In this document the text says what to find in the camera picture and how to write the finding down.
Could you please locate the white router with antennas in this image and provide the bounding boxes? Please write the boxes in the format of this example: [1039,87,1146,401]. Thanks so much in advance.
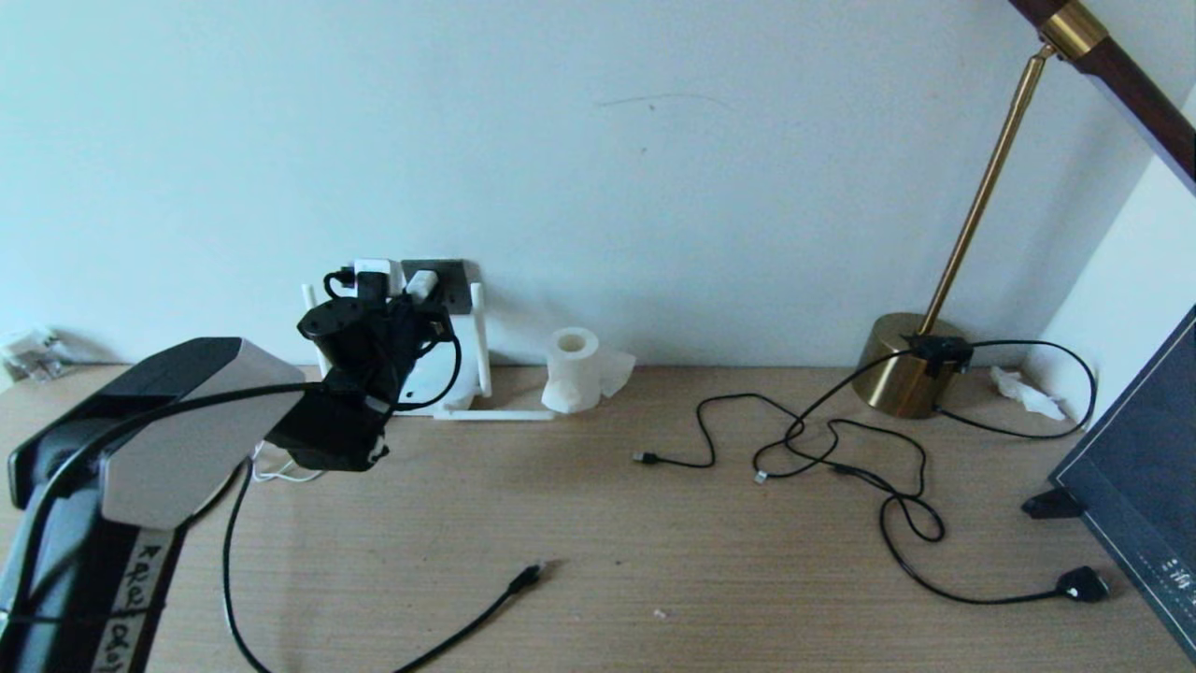
[301,283,554,423]

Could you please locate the white toilet paper roll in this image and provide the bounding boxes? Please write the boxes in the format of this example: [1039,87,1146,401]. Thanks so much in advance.
[540,327,636,416]

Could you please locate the clear plastic wrapper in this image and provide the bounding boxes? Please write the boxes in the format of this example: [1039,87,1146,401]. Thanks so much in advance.
[0,327,71,384]

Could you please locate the brass desk lamp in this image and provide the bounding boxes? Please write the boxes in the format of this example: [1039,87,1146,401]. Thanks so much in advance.
[852,0,1196,420]

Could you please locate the crumpled white tissue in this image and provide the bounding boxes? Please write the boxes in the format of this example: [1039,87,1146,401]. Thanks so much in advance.
[990,367,1066,423]

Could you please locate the grey wall socket plate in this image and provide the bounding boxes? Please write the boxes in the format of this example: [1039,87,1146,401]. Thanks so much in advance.
[400,260,468,314]

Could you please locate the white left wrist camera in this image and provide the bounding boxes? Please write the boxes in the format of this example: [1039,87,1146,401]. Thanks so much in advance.
[353,259,393,300]

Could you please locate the black braided left wrist cable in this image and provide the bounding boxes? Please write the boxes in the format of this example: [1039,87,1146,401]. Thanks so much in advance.
[222,269,464,673]

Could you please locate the thin black usb cable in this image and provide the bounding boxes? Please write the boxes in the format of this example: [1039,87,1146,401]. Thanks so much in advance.
[634,393,945,545]

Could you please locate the black cables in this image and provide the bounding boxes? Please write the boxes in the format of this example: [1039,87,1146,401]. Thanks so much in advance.
[752,339,1110,607]

